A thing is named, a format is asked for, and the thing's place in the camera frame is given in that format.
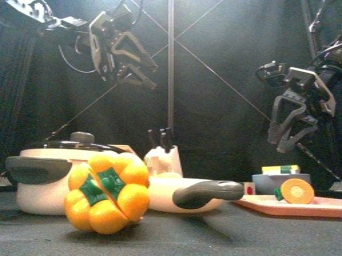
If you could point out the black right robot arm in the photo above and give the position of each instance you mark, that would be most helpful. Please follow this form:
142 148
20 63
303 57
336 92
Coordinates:
334 66

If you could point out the dark slanted frame strut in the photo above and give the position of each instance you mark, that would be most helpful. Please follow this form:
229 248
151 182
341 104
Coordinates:
310 33

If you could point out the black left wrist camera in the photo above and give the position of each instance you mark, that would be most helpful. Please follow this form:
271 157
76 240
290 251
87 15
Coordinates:
118 15

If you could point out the pink cutting board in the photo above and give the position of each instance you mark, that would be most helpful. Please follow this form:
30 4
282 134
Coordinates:
285 210

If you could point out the yellow green toy block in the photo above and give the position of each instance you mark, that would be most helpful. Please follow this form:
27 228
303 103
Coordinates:
271 170

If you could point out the small orange tan box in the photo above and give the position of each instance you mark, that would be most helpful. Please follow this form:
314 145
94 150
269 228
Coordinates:
123 147

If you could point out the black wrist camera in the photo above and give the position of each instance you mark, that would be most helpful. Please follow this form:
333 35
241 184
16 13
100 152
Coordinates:
271 73
118 15

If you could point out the vertical metal frame pole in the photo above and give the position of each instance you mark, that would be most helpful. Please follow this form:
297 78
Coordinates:
171 100

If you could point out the white toy knife block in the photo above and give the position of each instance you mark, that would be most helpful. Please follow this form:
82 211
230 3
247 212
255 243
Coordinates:
167 163

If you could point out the yellow toy bell pepper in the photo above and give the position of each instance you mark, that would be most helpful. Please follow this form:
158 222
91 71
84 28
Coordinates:
102 213

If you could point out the orange carrot slice green stem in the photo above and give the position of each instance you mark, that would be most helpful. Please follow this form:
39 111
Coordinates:
297 191

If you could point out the blue grey toy bowl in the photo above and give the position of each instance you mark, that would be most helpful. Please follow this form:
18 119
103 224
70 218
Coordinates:
267 183

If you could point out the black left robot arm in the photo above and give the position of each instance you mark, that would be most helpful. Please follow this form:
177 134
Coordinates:
27 10

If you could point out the black pot lid with knob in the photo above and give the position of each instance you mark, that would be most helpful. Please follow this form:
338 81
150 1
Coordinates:
82 137

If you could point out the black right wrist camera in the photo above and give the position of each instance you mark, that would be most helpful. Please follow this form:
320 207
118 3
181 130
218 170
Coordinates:
271 73

